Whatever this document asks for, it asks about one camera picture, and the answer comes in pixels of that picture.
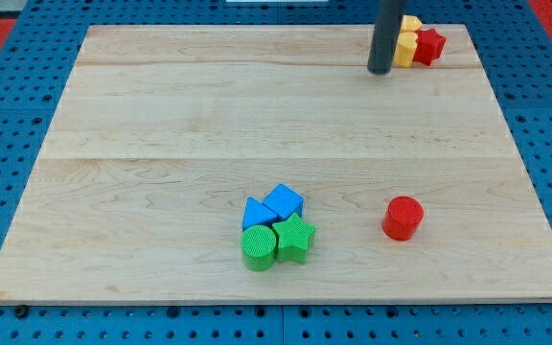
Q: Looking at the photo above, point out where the yellow heart block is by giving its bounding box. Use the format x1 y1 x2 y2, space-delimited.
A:
393 32 418 67

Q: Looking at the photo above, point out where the red cylinder block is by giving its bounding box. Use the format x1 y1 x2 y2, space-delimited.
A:
381 195 425 241

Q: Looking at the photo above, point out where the green star block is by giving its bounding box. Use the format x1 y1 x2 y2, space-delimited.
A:
272 213 315 265

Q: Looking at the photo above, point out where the yellow pentagon block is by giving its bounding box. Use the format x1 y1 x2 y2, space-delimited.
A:
400 15 423 33

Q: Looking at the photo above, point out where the red star block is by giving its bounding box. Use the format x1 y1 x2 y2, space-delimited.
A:
413 29 447 66

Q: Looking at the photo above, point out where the green cylinder block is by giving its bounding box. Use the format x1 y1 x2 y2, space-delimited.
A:
241 225 277 271

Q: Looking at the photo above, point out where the blue cube block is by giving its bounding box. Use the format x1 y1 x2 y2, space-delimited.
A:
263 184 305 220

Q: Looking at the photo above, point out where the light wooden board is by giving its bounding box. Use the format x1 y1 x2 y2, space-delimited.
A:
0 24 552 306

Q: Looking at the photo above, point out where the blue triangle block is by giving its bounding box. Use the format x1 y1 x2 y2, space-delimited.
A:
241 197 278 231

